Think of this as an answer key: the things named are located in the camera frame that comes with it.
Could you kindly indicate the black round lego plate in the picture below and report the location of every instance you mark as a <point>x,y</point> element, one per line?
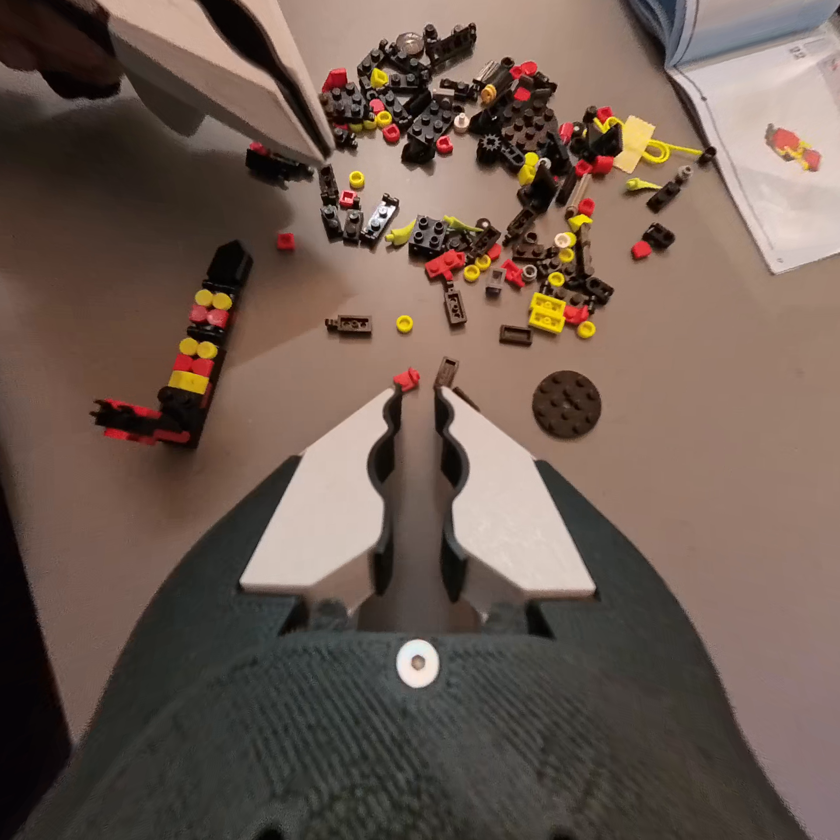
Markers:
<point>566,420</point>

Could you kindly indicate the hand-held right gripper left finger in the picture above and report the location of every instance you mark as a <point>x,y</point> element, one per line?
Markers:
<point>321,518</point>

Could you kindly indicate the lego instruction booklet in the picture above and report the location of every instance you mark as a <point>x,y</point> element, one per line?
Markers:
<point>754,131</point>

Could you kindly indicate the small red square lego tile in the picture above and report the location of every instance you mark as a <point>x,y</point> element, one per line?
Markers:
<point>285,241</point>

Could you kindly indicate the red lego clip piece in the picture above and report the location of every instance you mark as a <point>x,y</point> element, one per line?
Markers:
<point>407,379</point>

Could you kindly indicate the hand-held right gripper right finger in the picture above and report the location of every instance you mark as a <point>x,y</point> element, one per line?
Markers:
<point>518,525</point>

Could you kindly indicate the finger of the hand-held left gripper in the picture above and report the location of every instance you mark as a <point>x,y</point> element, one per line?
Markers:
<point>307,98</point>
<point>197,65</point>

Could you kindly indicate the long black red yellow lego model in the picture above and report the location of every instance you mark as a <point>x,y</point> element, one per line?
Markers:
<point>190,380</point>

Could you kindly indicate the pile of loose lego pieces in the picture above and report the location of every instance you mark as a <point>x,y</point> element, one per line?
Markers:
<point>525,121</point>

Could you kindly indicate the black lego clip plate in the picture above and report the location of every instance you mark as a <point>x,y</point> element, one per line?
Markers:
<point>351,325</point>

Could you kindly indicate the black rectangular lego plate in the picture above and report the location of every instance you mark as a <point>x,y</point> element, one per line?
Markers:
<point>504,334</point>
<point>455,308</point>

